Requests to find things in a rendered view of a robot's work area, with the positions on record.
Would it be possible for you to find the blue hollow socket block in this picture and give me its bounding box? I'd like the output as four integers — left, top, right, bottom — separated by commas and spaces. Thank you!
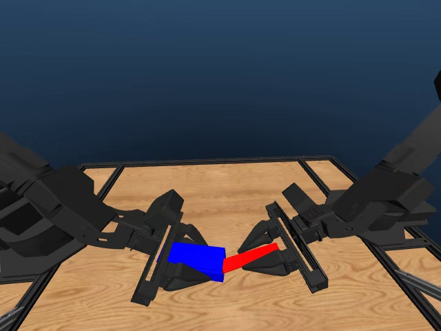
156, 241, 227, 283

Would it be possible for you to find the silver aluminium brace rail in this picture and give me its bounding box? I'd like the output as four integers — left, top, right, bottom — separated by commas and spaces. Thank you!
0, 306, 25, 331
396, 269, 441, 304

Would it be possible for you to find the black table frame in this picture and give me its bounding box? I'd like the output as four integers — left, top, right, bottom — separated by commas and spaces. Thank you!
0, 154, 441, 331

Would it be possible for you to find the thin red peg bar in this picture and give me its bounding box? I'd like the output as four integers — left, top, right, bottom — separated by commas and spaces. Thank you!
222, 242, 280, 274

